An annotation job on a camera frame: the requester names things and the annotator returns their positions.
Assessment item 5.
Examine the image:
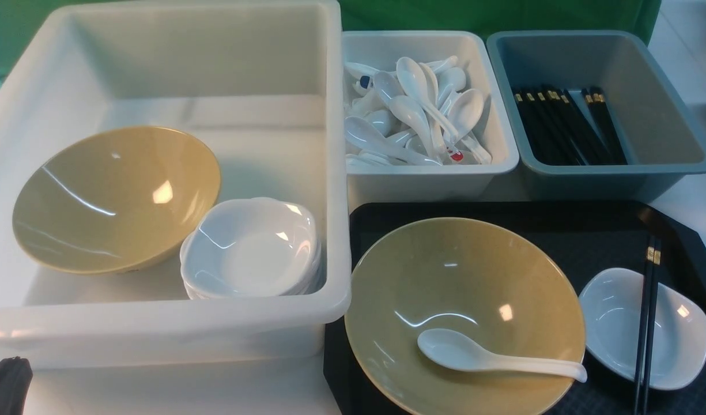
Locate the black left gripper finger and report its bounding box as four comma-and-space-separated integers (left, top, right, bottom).
0, 357, 33, 414

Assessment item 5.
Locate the white soup spoon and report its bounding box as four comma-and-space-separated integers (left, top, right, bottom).
417, 328, 588, 383

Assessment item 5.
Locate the yellow noodle bowl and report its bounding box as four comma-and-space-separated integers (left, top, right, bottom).
345, 217, 586, 414
11, 126, 222, 275

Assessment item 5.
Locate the black chopstick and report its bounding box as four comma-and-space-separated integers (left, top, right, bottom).
636, 235, 663, 414
632, 235, 659, 414

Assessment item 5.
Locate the yellow noodle bowl in tub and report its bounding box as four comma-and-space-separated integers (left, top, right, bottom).
11, 126, 222, 275

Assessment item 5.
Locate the stack of white dishes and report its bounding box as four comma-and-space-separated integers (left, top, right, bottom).
179, 197, 323, 300

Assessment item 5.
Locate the large white plastic tub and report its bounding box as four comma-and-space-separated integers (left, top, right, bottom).
0, 1, 351, 370

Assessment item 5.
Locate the pile of white spoons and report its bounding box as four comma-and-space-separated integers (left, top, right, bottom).
344, 55, 493, 167

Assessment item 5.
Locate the white spoon bin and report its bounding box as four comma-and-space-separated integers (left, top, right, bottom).
342, 31, 519, 210

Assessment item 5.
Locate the black serving tray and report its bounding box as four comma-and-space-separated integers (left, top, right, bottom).
323, 201, 706, 414

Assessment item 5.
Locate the bundle of black chopsticks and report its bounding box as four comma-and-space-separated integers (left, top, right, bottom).
512, 84, 628, 166

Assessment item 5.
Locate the white sauce dish on tray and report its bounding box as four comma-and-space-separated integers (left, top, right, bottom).
579, 267, 706, 391

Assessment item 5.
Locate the grey chopstick bin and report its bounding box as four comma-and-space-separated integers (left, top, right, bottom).
486, 31, 706, 201

